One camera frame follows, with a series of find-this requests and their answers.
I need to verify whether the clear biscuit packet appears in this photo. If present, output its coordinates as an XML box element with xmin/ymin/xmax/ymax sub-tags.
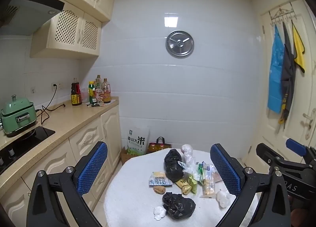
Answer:
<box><xmin>199</xmin><ymin>164</ymin><xmax>216</xmax><ymax>198</ymax></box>

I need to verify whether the green yellow bottle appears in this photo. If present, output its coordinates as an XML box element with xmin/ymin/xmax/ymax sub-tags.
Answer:
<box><xmin>88</xmin><ymin>81</ymin><xmax>97</xmax><ymax>105</ymax></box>

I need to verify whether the dark soy sauce bottle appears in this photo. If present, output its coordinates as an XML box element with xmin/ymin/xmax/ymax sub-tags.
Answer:
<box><xmin>71</xmin><ymin>78</ymin><xmax>82</xmax><ymax>106</ymax></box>

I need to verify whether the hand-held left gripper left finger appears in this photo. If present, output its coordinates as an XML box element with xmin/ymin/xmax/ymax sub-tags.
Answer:
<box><xmin>27</xmin><ymin>141</ymin><xmax>108</xmax><ymax>227</ymax></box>

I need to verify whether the round metal pot lid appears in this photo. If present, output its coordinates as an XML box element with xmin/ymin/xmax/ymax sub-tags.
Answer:
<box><xmin>165</xmin><ymin>30</ymin><xmax>195</xmax><ymax>59</ymax></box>

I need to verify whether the blue apron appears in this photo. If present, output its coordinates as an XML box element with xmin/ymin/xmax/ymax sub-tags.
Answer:
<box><xmin>268</xmin><ymin>25</ymin><xmax>285</xmax><ymax>114</ymax></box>

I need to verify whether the cream base cabinet with countertop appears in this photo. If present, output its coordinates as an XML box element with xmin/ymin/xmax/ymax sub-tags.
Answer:
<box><xmin>0</xmin><ymin>96</ymin><xmax>121</xmax><ymax>227</ymax></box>

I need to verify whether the clear plastic bag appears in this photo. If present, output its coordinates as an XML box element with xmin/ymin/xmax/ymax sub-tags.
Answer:
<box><xmin>181</xmin><ymin>144</ymin><xmax>197</xmax><ymax>172</ymax></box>

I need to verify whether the yellow towel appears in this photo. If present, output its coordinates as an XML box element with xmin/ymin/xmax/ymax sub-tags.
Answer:
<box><xmin>292</xmin><ymin>23</ymin><xmax>306</xmax><ymax>73</ymax></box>

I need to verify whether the dark grey apron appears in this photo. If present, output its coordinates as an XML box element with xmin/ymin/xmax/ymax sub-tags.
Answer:
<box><xmin>278</xmin><ymin>22</ymin><xmax>297</xmax><ymax>125</ymax></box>

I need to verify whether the black induction cooktop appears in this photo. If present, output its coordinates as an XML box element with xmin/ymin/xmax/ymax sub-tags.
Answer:
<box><xmin>0</xmin><ymin>126</ymin><xmax>56</xmax><ymax>175</ymax></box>

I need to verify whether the cream door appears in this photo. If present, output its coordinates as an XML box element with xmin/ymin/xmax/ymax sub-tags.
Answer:
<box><xmin>247</xmin><ymin>0</ymin><xmax>316</xmax><ymax>166</ymax></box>

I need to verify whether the red white seasoning packet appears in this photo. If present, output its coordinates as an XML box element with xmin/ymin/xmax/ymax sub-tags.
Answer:
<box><xmin>95</xmin><ymin>89</ymin><xmax>104</xmax><ymax>106</ymax></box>

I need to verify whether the green white packet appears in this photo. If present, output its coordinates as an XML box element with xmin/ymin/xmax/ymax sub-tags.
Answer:
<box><xmin>196</xmin><ymin>161</ymin><xmax>206</xmax><ymax>182</ymax></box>

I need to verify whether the brown cardboard box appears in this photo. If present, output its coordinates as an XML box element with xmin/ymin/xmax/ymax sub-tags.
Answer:
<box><xmin>120</xmin><ymin>147</ymin><xmax>135</xmax><ymax>166</ymax></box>

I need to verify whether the white green rice bag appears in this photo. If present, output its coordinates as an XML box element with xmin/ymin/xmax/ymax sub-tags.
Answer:
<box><xmin>127</xmin><ymin>126</ymin><xmax>150</xmax><ymax>156</ymax></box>

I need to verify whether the black power cable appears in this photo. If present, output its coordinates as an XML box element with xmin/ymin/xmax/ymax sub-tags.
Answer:
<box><xmin>36</xmin><ymin>85</ymin><xmax>66</xmax><ymax>124</ymax></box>

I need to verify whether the metal over-door hook rack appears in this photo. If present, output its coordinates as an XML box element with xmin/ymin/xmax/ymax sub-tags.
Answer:
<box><xmin>269</xmin><ymin>2</ymin><xmax>298</xmax><ymax>27</ymax></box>

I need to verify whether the cream lattice door cabinet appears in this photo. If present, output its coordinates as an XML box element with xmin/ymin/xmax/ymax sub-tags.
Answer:
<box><xmin>30</xmin><ymin>3</ymin><xmax>102</xmax><ymax>60</ymax></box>

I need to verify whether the orange label oil bottle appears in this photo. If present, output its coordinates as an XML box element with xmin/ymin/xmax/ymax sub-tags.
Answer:
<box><xmin>102</xmin><ymin>78</ymin><xmax>111</xmax><ymax>104</ymax></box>

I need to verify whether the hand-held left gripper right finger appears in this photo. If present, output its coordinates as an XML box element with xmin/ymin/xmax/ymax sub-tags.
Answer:
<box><xmin>210</xmin><ymin>143</ymin><xmax>291</xmax><ymax>227</ymax></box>

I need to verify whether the brass door handle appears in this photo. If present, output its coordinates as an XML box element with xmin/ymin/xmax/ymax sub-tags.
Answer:
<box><xmin>302</xmin><ymin>108</ymin><xmax>316</xmax><ymax>141</ymax></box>

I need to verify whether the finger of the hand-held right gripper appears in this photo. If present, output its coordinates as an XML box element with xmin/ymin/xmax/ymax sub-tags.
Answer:
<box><xmin>256</xmin><ymin>143</ymin><xmax>287</xmax><ymax>168</ymax></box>
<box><xmin>286</xmin><ymin>139</ymin><xmax>312</xmax><ymax>158</ymax></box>

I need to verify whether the brown carrier box with handles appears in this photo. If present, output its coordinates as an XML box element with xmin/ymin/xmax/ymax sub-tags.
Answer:
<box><xmin>148</xmin><ymin>137</ymin><xmax>172</xmax><ymax>154</ymax></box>

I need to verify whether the green electric cooker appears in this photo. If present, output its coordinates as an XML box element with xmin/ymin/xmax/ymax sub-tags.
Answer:
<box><xmin>0</xmin><ymin>95</ymin><xmax>37</xmax><ymax>137</ymax></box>

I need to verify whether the grey range hood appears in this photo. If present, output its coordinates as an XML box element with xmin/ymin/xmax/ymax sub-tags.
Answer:
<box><xmin>0</xmin><ymin>0</ymin><xmax>65</xmax><ymax>36</ymax></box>

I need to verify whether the white tissue ball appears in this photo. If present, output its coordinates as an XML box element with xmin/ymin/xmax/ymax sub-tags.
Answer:
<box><xmin>216</xmin><ymin>189</ymin><xmax>231</xmax><ymax>208</ymax></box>
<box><xmin>153</xmin><ymin>206</ymin><xmax>166</xmax><ymax>220</ymax></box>

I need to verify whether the blue white milk packet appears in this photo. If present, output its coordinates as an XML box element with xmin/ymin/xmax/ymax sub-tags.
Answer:
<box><xmin>149</xmin><ymin>171</ymin><xmax>173</xmax><ymax>186</ymax></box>

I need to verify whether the black plastic bag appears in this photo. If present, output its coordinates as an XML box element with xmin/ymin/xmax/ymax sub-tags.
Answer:
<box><xmin>162</xmin><ymin>192</ymin><xmax>196</xmax><ymax>219</ymax></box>
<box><xmin>164</xmin><ymin>149</ymin><xmax>184</xmax><ymax>182</ymax></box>

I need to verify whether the yellow brown wrapper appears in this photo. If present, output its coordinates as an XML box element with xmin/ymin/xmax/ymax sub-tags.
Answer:
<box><xmin>175</xmin><ymin>178</ymin><xmax>192</xmax><ymax>195</ymax></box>

